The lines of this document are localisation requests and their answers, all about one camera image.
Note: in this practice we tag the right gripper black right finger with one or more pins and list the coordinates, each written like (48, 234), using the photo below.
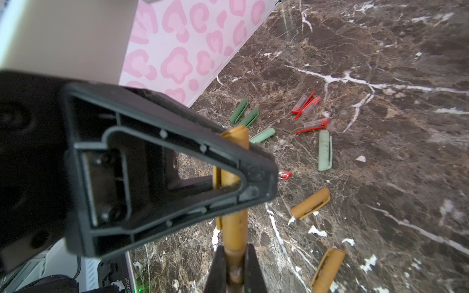
(253, 278)

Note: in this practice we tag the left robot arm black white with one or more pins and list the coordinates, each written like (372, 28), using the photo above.
(57, 270)

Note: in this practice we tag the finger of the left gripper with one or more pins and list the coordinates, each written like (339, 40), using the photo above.
(141, 165)

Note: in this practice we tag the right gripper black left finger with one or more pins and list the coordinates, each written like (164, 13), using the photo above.
(217, 278)

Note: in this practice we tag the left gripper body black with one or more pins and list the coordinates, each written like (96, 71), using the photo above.
(38, 176)

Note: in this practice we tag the dark green pen cap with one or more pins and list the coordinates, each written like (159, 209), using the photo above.
(250, 118)
(238, 112)

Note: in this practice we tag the light green pen cap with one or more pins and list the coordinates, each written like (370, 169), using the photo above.
(262, 136)
(325, 151)

